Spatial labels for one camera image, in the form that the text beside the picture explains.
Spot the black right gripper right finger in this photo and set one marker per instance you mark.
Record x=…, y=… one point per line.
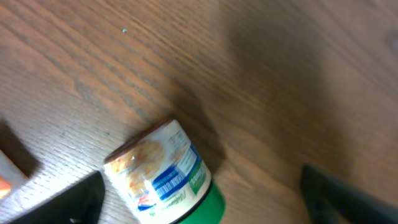
x=326, y=197

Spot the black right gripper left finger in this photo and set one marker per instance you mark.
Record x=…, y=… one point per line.
x=81, y=203

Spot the orange small box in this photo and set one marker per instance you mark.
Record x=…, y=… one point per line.
x=11, y=176

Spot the green lid jar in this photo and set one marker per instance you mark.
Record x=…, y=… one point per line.
x=162, y=178

